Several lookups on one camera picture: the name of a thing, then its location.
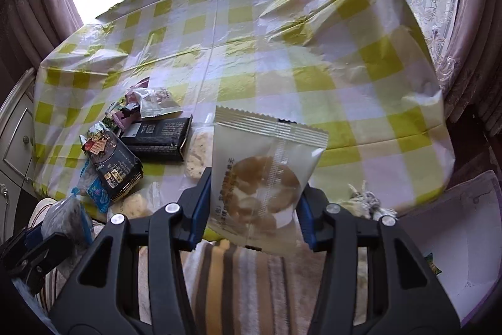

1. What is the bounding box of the pink snack packet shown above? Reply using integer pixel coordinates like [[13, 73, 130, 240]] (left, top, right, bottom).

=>
[[112, 111, 137, 133]]

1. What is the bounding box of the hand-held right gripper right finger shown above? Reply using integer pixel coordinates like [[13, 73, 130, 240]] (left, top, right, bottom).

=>
[[296, 184, 471, 335]]

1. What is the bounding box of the white cookie packet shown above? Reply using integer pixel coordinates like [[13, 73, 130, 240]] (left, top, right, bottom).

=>
[[206, 105, 329, 253]]

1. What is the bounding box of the small green leafy packet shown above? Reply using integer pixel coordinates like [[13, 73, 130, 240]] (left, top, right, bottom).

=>
[[104, 103, 123, 128]]

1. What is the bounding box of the green snack packet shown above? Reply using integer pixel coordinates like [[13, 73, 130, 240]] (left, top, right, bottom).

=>
[[427, 252, 444, 276]]

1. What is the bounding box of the clear plastic snack bag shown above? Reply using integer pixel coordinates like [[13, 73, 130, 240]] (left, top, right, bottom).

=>
[[41, 196, 95, 254]]

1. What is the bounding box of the striped plush cloth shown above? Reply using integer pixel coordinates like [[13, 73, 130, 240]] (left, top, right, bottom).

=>
[[184, 237, 327, 335]]

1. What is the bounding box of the long black snack box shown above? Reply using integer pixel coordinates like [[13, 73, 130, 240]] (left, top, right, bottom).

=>
[[120, 116, 194, 163]]

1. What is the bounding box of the white purple storage box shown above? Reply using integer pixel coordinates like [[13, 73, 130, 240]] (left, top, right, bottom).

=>
[[396, 169, 502, 328]]

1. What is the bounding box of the yellow white checked tablecloth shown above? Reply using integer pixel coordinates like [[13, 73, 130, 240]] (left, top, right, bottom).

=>
[[33, 0, 457, 228]]

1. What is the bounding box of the blue snack packet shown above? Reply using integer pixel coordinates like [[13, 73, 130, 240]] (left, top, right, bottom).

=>
[[80, 166, 114, 213]]

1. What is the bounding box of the white cabinet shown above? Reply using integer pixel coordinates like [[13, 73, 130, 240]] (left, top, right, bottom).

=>
[[0, 67, 40, 199]]

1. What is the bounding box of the clear nut packet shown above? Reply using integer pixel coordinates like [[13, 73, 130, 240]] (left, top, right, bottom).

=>
[[139, 88, 183, 120]]

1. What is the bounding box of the clear rice cracker packet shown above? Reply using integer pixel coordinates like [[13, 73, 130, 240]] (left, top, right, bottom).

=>
[[184, 125, 216, 179]]

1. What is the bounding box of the yellowish cracker packet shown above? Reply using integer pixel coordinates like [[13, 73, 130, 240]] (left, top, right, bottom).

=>
[[114, 181, 162, 220]]

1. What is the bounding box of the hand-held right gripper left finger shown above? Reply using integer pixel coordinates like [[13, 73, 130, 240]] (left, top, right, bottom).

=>
[[49, 166, 214, 335]]

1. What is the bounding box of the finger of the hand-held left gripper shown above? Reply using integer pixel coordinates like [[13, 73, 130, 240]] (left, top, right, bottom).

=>
[[8, 234, 78, 294], [0, 226, 44, 270]]

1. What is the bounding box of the dark printed snack packet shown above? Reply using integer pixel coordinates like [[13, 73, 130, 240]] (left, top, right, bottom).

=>
[[82, 123, 144, 202]]

